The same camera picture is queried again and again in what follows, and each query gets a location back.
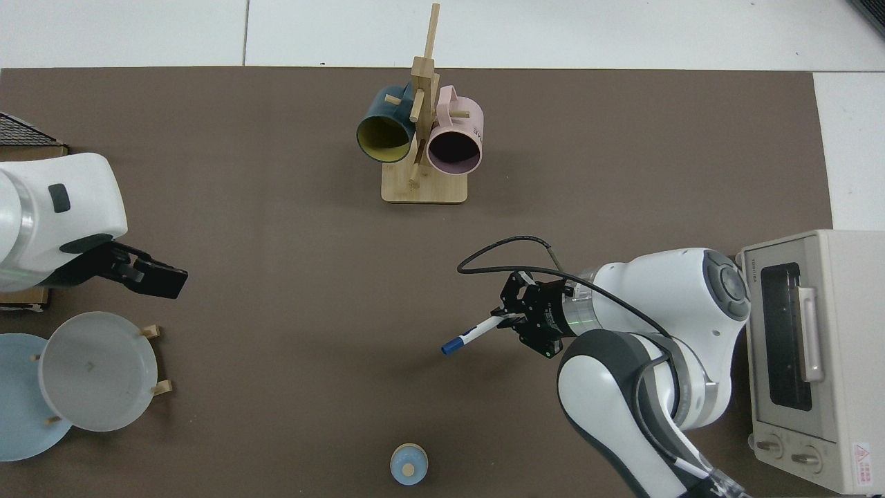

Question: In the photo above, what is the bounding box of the wooden plate rack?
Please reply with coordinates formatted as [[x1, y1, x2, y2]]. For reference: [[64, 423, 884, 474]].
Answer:
[[31, 324, 174, 424]]

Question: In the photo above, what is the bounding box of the light blue plate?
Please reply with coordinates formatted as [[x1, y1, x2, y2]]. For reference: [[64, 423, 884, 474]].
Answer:
[[0, 333, 73, 462]]

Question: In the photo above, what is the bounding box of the small blue round thing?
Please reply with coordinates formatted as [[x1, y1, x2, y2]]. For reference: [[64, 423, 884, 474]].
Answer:
[[390, 443, 429, 486]]

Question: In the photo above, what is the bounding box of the wire basket with wooden floor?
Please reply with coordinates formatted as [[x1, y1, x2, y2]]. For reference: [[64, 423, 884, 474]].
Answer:
[[0, 113, 70, 313]]

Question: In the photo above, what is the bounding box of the teal cup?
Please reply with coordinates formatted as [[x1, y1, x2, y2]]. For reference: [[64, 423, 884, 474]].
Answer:
[[356, 83, 419, 164]]

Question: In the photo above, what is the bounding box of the pink cup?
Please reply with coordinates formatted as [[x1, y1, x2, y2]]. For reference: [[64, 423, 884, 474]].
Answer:
[[426, 85, 484, 176]]

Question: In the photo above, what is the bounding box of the grey plate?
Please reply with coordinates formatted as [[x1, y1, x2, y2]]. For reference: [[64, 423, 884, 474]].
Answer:
[[38, 311, 158, 432]]

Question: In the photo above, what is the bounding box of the wooden cup stand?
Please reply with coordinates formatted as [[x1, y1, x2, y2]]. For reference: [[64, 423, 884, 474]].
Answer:
[[382, 3, 469, 204]]

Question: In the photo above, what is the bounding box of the brown table cloth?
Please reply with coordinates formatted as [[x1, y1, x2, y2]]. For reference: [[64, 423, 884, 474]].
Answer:
[[0, 66, 834, 498]]

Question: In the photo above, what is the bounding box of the dark grey panel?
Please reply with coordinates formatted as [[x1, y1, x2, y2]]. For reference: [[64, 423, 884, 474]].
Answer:
[[849, 0, 885, 37]]

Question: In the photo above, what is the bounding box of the white marker with blue cap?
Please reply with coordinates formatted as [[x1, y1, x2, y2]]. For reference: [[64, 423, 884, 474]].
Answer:
[[441, 313, 510, 356]]

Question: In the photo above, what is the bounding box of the pale toaster oven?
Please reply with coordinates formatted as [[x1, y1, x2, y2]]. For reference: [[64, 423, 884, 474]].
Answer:
[[736, 230, 885, 495]]

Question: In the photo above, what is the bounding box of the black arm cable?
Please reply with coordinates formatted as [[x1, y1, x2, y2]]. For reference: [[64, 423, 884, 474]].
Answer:
[[457, 237, 727, 492]]

